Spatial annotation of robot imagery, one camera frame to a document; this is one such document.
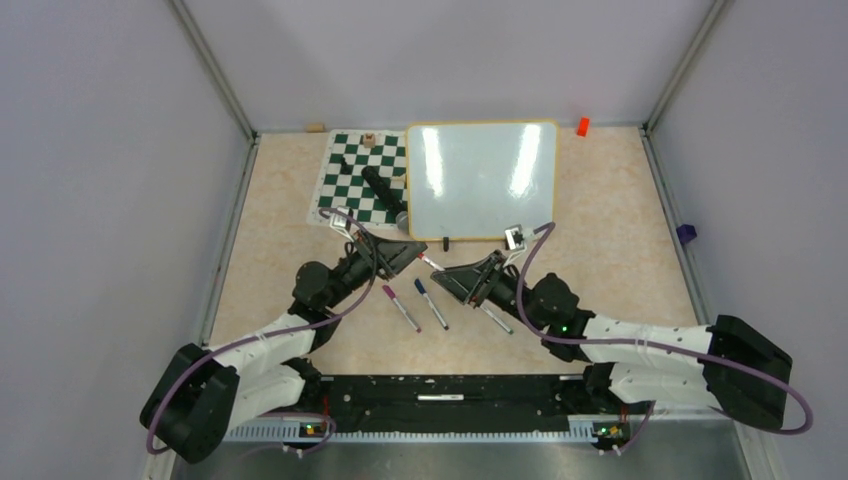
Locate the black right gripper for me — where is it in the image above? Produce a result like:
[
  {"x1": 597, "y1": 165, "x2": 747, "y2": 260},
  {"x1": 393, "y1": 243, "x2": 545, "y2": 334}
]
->
[{"x1": 432, "y1": 249, "x2": 547, "y2": 332}]

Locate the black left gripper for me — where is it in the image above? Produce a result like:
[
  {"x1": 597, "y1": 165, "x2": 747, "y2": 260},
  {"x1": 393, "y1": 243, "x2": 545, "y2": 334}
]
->
[{"x1": 324, "y1": 227, "x2": 428, "y2": 308}]

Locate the yellow framed whiteboard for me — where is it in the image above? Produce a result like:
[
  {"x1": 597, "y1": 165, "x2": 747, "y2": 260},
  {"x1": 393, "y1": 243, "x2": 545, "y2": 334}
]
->
[{"x1": 405, "y1": 119, "x2": 560, "y2": 241}]

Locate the red marker pen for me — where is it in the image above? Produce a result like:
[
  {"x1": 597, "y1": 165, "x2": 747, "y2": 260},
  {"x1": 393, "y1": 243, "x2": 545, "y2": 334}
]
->
[{"x1": 418, "y1": 253, "x2": 445, "y2": 272}]

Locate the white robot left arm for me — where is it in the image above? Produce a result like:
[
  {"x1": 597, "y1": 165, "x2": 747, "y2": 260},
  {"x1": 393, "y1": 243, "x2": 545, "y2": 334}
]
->
[{"x1": 139, "y1": 231, "x2": 427, "y2": 464}]

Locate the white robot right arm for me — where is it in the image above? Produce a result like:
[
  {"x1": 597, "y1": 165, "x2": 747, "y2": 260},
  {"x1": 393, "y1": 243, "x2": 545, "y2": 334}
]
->
[{"x1": 431, "y1": 251, "x2": 792, "y2": 431}]

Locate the blue capped marker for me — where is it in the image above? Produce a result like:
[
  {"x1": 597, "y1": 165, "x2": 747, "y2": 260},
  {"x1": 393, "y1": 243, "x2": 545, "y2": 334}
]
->
[{"x1": 414, "y1": 278, "x2": 450, "y2": 331}]

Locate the purple capped marker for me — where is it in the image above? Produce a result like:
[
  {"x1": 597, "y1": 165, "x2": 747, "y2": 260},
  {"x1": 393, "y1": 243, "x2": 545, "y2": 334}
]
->
[{"x1": 382, "y1": 284, "x2": 422, "y2": 333}]

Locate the green capped marker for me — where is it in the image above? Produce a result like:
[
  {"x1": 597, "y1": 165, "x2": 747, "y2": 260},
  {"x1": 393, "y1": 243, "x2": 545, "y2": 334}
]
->
[{"x1": 479, "y1": 305, "x2": 514, "y2": 335}]

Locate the black glitter microphone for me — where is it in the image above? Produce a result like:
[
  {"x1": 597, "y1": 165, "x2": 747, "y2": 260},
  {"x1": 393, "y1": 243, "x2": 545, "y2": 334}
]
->
[{"x1": 361, "y1": 166, "x2": 410, "y2": 234}]

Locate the green white chess mat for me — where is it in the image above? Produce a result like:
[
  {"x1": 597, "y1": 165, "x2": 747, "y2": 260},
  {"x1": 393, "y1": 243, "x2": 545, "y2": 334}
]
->
[{"x1": 306, "y1": 129, "x2": 408, "y2": 229}]

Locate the orange block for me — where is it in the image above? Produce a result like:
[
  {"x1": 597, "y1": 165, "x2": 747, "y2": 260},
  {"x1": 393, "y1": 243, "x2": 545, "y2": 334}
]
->
[{"x1": 576, "y1": 117, "x2": 590, "y2": 137}]

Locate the purple block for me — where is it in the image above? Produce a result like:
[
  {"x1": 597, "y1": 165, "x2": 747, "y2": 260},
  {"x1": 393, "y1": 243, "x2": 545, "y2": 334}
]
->
[{"x1": 676, "y1": 224, "x2": 698, "y2": 245}]

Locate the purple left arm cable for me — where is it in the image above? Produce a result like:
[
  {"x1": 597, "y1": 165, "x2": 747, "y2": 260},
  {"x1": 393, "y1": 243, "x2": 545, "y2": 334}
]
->
[{"x1": 145, "y1": 207, "x2": 380, "y2": 457}]

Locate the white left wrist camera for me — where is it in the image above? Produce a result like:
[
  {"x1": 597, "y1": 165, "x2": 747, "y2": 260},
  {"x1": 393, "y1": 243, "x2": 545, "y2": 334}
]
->
[{"x1": 329, "y1": 210, "x2": 353, "y2": 241}]

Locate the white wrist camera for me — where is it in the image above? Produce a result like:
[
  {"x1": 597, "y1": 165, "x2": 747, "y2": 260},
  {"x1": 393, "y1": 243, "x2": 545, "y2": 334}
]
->
[
  {"x1": 504, "y1": 224, "x2": 535, "y2": 252},
  {"x1": 329, "y1": 210, "x2": 353, "y2": 241}
]

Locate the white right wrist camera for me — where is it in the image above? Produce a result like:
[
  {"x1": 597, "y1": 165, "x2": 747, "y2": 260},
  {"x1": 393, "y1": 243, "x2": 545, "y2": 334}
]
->
[{"x1": 504, "y1": 224, "x2": 535, "y2": 252}]

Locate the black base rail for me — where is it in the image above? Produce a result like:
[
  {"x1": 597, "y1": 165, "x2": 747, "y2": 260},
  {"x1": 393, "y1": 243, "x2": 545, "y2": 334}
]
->
[{"x1": 311, "y1": 374, "x2": 651, "y2": 437}]

